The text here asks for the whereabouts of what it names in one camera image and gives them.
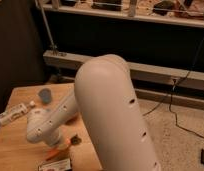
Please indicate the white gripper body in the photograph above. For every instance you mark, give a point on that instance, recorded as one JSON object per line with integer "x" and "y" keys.
{"x": 57, "y": 141}

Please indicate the orange carrot-shaped pepper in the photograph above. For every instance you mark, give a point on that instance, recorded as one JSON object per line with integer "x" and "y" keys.
{"x": 75, "y": 140}

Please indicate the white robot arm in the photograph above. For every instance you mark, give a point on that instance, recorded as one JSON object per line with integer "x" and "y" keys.
{"x": 118, "y": 132}

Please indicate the small printed box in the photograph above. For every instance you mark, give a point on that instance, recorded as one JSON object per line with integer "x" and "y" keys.
{"x": 61, "y": 165}

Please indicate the blue cup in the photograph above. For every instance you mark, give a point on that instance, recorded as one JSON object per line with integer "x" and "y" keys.
{"x": 45, "y": 95}

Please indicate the wooden table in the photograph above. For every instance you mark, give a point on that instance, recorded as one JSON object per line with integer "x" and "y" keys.
{"x": 16, "y": 154}

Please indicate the metal pole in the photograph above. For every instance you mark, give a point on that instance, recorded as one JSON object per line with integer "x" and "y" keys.
{"x": 52, "y": 44}

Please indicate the white shelf rail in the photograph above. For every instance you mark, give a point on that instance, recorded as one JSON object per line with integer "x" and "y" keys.
{"x": 175, "y": 12}

